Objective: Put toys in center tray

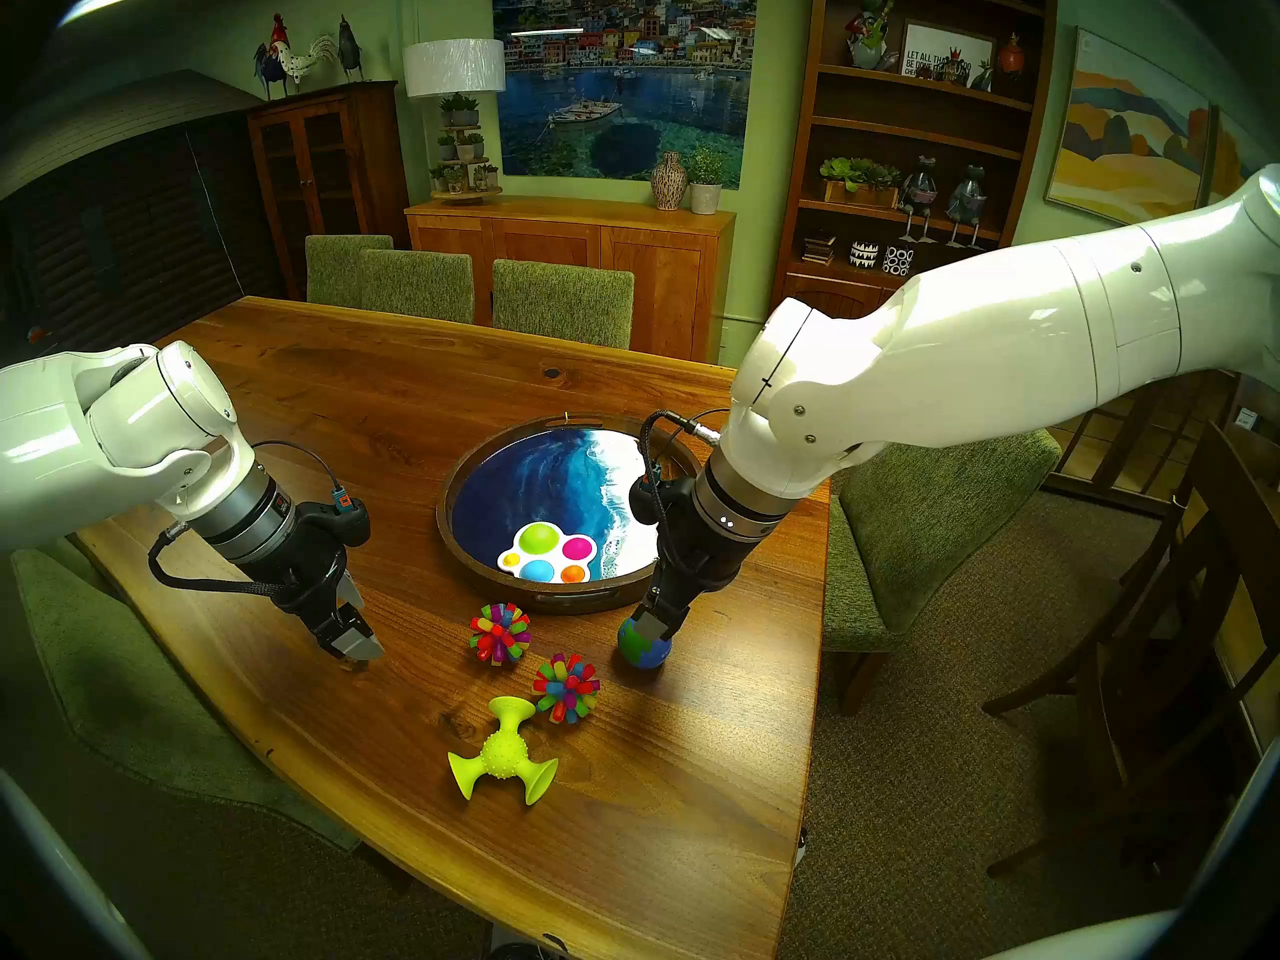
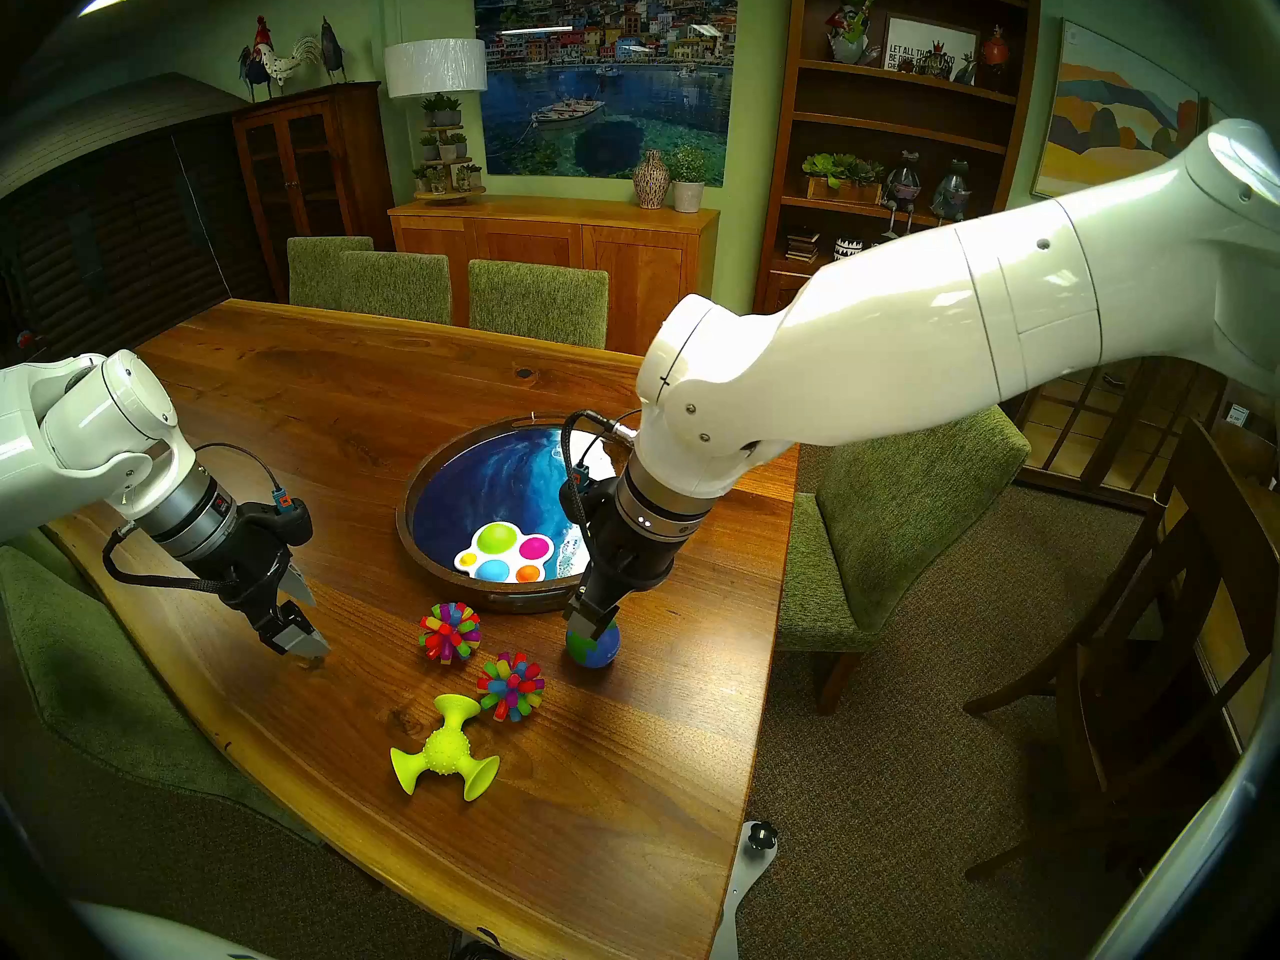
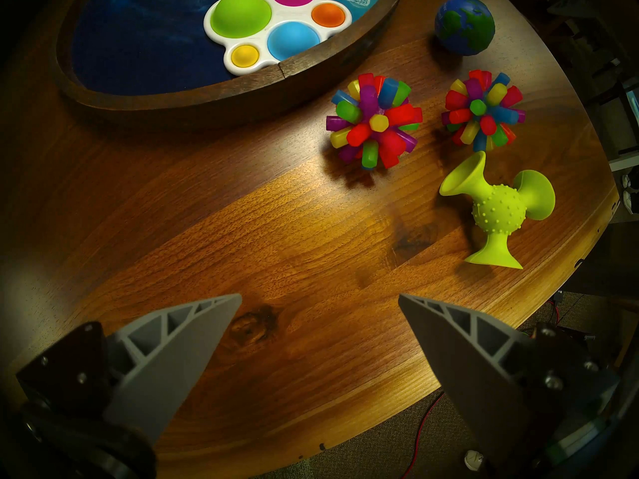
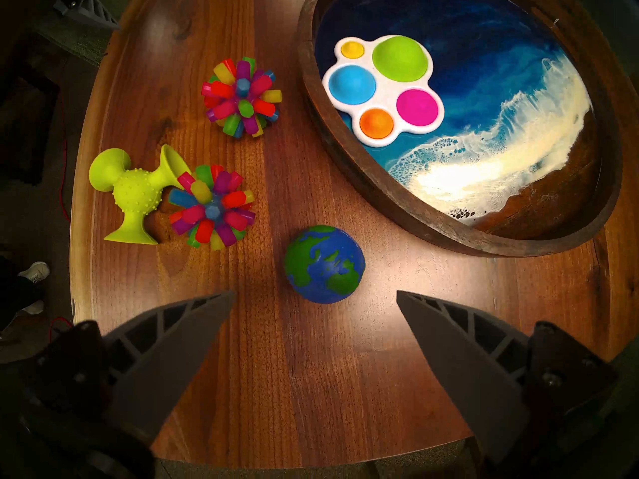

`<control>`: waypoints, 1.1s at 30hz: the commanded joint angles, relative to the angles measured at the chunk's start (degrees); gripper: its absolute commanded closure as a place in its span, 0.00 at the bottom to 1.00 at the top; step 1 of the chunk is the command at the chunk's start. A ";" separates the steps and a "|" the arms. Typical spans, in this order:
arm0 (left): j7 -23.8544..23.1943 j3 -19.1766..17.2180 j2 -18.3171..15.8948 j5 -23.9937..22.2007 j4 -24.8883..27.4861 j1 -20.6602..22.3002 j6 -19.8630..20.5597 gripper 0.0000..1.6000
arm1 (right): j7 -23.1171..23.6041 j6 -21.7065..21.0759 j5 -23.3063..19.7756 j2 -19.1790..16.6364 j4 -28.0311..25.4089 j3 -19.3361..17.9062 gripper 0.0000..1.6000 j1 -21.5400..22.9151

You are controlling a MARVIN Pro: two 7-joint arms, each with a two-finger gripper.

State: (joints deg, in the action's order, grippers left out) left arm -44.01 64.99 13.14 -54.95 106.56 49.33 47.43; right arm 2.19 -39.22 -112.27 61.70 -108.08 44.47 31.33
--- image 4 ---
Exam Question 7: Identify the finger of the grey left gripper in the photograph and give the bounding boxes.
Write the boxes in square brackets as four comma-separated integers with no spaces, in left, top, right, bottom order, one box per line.
[54,0,122,30]

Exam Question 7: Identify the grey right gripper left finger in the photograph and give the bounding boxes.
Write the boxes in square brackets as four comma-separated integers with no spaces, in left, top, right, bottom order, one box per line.
[16,290,237,445]

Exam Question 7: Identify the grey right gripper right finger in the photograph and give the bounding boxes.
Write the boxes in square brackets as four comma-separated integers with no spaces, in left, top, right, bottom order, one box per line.
[396,290,619,465]

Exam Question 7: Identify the multicolour spiky ball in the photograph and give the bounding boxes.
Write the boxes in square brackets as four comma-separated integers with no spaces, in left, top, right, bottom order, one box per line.
[201,57,283,139]
[167,164,257,251]

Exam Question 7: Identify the blue green globe ball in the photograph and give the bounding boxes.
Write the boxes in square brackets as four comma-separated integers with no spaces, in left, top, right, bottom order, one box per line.
[284,225,366,304]

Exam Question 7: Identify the lime green suction cup toy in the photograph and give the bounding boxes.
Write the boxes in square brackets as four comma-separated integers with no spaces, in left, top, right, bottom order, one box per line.
[88,144,193,245]

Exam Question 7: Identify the round wooden blue resin tray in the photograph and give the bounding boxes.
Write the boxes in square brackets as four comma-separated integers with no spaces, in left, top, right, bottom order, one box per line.
[297,0,624,258]

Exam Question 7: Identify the green upholstered chair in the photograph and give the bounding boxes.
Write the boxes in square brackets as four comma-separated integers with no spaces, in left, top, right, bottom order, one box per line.
[35,14,119,68]

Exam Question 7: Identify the white pop bubble toy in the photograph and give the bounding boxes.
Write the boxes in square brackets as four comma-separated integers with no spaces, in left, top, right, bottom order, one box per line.
[322,35,445,148]

